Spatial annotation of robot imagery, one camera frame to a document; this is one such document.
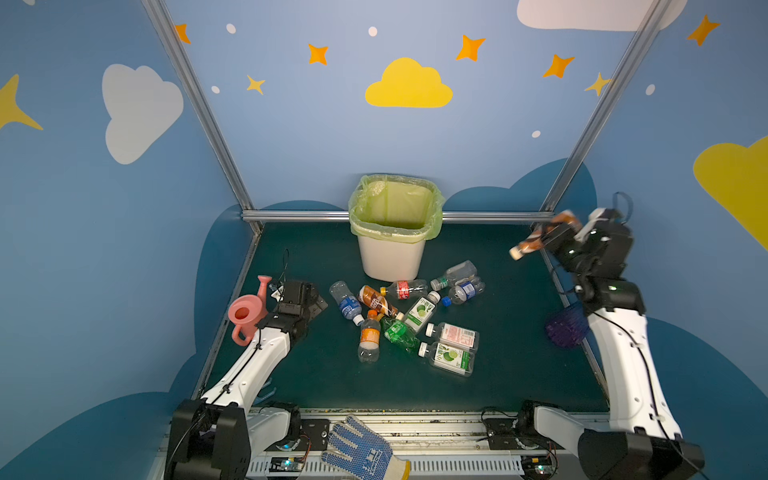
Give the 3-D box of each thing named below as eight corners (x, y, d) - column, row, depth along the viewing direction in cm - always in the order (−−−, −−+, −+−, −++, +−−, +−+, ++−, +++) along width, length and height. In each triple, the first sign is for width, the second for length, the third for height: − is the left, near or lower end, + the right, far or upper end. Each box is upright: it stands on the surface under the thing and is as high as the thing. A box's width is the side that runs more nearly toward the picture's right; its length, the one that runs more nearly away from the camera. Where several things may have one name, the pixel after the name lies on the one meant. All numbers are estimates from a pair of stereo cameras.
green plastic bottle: (376, 328, 93) (375, 325, 92) (390, 314, 97) (390, 311, 95) (410, 358, 87) (411, 356, 86) (424, 342, 91) (425, 339, 89)
